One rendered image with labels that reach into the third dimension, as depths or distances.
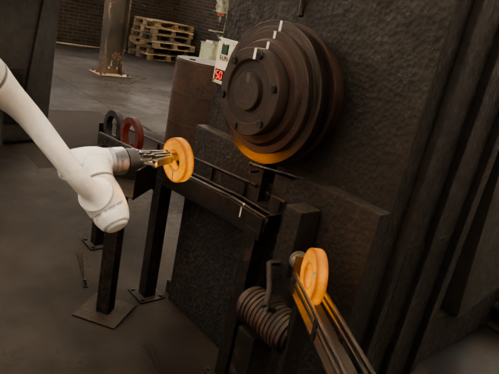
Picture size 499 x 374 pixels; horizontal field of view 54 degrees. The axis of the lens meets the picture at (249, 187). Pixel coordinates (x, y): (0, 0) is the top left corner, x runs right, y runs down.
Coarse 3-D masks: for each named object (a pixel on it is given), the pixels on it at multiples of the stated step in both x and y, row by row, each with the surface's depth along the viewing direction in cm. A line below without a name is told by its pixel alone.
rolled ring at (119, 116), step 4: (108, 112) 253; (112, 112) 250; (116, 112) 248; (120, 112) 250; (108, 116) 254; (112, 116) 251; (116, 116) 248; (120, 116) 248; (104, 120) 258; (108, 120) 256; (112, 120) 258; (116, 120) 248; (120, 120) 247; (104, 124) 258; (108, 124) 258; (120, 124) 246; (104, 128) 258; (108, 128) 258; (104, 132) 259; (108, 132) 258; (112, 136) 258; (116, 136) 249
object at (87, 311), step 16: (128, 176) 209; (144, 176) 194; (128, 192) 194; (144, 192) 198; (112, 240) 205; (112, 256) 207; (112, 272) 209; (112, 288) 213; (96, 304) 221; (112, 304) 218; (128, 304) 226; (96, 320) 211; (112, 320) 213
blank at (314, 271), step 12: (312, 252) 136; (324, 252) 134; (312, 264) 134; (324, 264) 131; (300, 276) 143; (312, 276) 132; (324, 276) 129; (312, 288) 131; (324, 288) 129; (312, 300) 131
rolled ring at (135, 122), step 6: (126, 120) 240; (132, 120) 236; (138, 120) 236; (126, 126) 243; (138, 126) 234; (120, 132) 245; (126, 132) 245; (138, 132) 233; (120, 138) 246; (126, 138) 245; (138, 138) 233; (138, 144) 234
